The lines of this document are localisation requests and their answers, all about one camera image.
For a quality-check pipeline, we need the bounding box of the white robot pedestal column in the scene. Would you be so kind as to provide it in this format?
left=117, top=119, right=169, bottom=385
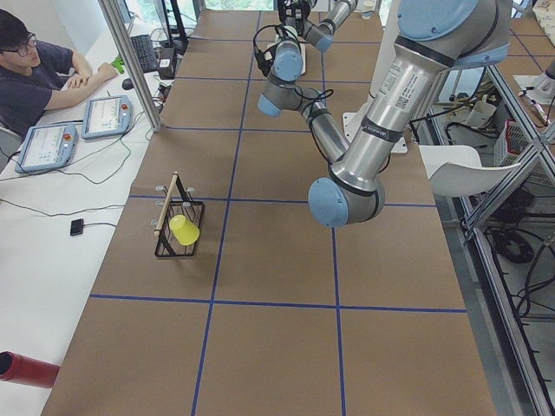
left=342, top=0, right=437, bottom=154

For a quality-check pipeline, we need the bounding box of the green toy object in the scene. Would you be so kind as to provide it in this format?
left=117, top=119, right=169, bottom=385
left=111, top=56, right=124, bottom=74

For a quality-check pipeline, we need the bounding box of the black power adapter box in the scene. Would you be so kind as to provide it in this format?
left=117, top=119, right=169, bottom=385
left=157, top=48, right=177, bottom=80

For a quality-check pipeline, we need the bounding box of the cream rabbit print tray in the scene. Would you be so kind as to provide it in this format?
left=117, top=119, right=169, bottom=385
left=299, top=42, right=307, bottom=75

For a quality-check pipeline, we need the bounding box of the far blue teach pendant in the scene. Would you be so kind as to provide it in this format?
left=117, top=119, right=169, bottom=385
left=82, top=95, right=133, bottom=140

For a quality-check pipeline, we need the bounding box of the white paper cup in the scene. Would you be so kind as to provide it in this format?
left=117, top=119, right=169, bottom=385
left=361, top=0, right=375, bottom=20

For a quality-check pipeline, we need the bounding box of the aluminium frame post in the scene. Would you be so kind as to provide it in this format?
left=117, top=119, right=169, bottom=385
left=98, top=0, right=162, bottom=133

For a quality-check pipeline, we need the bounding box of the small black puck device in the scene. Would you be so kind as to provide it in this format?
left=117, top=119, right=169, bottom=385
left=69, top=218, right=85, bottom=237

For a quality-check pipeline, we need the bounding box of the blue teach pendant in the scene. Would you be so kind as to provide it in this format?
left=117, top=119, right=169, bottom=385
left=82, top=95, right=133, bottom=140
left=15, top=123, right=78, bottom=174

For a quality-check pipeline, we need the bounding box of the black wire cup rack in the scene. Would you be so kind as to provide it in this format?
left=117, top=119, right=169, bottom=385
left=153, top=171, right=206, bottom=258

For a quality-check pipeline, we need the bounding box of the near blue teach pendant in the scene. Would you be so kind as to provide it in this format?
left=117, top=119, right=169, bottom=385
left=15, top=123, right=78, bottom=174

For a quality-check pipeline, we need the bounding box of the yellow plastic cup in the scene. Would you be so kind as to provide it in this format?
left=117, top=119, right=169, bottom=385
left=168, top=214, right=200, bottom=246

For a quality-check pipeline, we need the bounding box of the black keyboard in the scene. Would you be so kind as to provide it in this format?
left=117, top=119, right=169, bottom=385
left=130, top=35, right=158, bottom=73

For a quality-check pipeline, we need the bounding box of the red cylinder bottle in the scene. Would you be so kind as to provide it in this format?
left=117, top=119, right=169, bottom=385
left=1, top=351, right=60, bottom=388

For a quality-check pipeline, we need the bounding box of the black computer mouse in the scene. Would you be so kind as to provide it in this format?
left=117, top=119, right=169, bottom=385
left=121, top=78, right=134, bottom=90

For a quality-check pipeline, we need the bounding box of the seated man in blue shirt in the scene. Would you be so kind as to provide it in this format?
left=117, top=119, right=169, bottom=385
left=1, top=10, right=117, bottom=138

